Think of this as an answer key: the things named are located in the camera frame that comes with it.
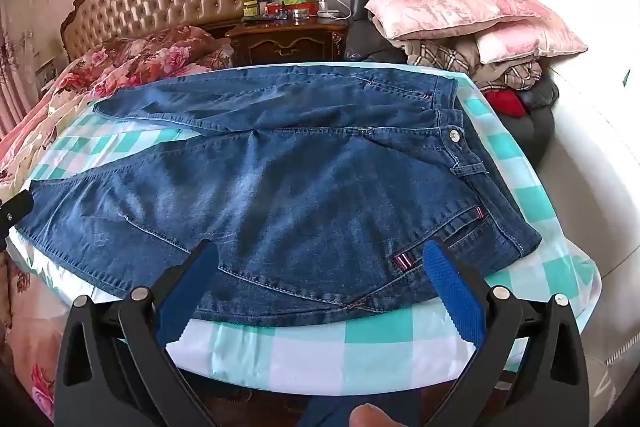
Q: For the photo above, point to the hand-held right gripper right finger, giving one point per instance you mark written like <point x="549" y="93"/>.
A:
<point x="456" y="294"/>

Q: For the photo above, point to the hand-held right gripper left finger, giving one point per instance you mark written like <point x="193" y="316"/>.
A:
<point x="186" y="297"/>

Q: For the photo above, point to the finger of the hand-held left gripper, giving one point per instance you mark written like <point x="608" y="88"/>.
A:
<point x="17" y="207"/>

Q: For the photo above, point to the blue denim pants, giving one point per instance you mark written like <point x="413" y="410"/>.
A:
<point x="300" y="187"/>

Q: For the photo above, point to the person's right hand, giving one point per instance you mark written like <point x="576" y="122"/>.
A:
<point x="372" y="418"/>

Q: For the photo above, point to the teal white checked cloth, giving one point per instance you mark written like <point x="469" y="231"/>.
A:
<point x="350" y="347"/>

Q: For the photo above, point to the pink curtain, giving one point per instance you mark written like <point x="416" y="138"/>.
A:
<point x="15" y="57"/>

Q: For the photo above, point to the dark grey cloth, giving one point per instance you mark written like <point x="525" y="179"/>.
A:
<point x="542" y="117"/>

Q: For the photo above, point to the red garment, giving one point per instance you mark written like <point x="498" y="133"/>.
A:
<point x="505" y="102"/>

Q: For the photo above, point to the floral quilt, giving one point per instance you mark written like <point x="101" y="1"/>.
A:
<point x="150" y="57"/>

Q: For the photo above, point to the beige plaid blanket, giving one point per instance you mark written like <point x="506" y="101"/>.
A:
<point x="440" y="54"/>

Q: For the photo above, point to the small pink floral pillow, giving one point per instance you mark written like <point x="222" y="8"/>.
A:
<point x="530" y="42"/>

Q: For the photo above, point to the dark wooden nightstand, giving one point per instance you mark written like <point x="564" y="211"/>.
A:
<point x="290" y="39"/>

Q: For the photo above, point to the large pink floral pillow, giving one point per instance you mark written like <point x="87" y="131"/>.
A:
<point x="450" y="2"/>

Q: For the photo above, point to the yellow jar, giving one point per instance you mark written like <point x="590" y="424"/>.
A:
<point x="250" y="9"/>

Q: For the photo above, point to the red box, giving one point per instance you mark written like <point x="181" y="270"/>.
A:
<point x="276" y="9"/>

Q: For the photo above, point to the black leather armchair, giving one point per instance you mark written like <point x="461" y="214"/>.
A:
<point x="365" y="7"/>

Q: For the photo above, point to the round metal tin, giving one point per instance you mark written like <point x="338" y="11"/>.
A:
<point x="301" y="14"/>

